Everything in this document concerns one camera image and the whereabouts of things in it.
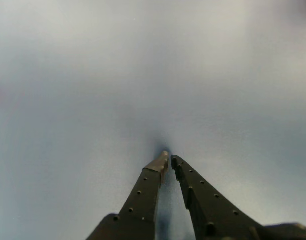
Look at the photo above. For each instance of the blue-grey table mat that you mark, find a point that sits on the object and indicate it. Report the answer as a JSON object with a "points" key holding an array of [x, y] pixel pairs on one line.
{"points": [[92, 100]]}

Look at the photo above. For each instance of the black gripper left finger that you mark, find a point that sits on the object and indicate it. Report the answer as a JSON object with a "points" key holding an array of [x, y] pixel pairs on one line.
{"points": [[137, 200]]}

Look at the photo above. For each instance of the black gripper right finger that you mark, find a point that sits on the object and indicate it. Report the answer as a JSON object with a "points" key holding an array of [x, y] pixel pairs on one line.
{"points": [[207, 207]]}

